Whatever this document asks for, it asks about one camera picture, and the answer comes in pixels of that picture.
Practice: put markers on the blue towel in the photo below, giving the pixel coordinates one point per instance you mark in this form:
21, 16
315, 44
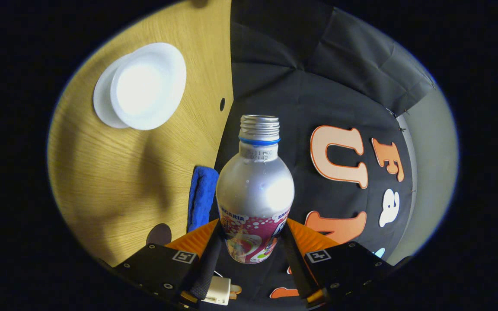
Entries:
202, 194

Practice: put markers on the white toaster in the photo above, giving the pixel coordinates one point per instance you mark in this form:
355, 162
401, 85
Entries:
218, 291

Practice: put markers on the dark round coaster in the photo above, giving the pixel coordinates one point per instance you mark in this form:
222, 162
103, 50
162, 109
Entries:
159, 235

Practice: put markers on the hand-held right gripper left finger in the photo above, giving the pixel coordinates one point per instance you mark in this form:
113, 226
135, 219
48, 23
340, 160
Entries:
205, 272

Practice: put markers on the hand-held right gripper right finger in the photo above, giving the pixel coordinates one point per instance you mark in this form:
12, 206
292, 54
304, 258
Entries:
294, 268

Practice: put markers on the toast slice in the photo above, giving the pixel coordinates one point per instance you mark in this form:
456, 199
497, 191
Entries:
235, 290

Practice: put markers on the silver water bottle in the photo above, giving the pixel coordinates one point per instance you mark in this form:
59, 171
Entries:
255, 190

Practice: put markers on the white saucer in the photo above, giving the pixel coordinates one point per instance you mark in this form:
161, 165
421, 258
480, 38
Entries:
102, 95

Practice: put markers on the white teacup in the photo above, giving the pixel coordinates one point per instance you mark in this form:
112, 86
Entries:
145, 86

